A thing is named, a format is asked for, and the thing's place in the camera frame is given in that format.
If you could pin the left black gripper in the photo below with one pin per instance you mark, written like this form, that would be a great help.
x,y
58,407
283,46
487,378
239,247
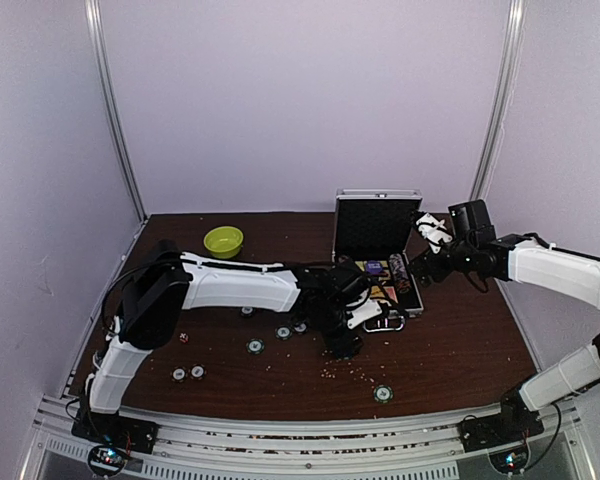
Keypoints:
x,y
342,348

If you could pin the green bowl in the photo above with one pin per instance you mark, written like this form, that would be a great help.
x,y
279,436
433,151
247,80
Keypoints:
x,y
224,242

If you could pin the front aluminium rail base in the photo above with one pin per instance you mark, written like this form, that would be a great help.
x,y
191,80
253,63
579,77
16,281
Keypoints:
x,y
192,447

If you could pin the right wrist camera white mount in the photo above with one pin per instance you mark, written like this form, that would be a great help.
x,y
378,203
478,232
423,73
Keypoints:
x,y
433,231

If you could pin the chip row in case right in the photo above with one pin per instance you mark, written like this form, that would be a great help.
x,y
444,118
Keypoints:
x,y
400,274

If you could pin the red chip front left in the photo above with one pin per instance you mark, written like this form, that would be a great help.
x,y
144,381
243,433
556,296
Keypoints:
x,y
179,374

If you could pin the right aluminium frame post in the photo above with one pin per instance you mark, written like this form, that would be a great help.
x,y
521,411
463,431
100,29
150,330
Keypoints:
x,y
502,97

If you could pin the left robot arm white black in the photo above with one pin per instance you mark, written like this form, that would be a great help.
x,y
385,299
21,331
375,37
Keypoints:
x,y
153,296

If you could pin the aluminium frame post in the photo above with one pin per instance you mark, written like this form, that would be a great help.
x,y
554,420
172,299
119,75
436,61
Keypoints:
x,y
502,97
97,36

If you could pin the left aluminium frame post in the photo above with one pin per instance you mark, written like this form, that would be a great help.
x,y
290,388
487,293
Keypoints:
x,y
97,36

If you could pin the red chip front right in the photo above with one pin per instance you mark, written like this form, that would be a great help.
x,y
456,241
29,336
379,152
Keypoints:
x,y
197,372

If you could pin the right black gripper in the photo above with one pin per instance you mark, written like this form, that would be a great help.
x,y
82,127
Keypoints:
x,y
425,258

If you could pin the green poker chip front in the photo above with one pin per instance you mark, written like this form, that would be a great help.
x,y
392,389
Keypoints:
x,y
383,394

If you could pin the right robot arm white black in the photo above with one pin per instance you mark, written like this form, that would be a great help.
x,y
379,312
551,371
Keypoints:
x,y
529,260

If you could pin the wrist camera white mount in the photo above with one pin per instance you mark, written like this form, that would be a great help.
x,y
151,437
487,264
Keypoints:
x,y
372,310
433,231

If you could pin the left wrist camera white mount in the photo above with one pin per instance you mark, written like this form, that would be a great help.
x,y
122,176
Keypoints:
x,y
372,310

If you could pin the purple round button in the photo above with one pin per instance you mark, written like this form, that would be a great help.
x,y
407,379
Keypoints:
x,y
375,267

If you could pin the aluminium poker case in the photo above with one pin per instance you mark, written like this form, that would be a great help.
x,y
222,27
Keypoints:
x,y
372,225

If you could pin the green poker chip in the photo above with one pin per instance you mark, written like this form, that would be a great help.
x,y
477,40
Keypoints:
x,y
383,394
255,346
283,332

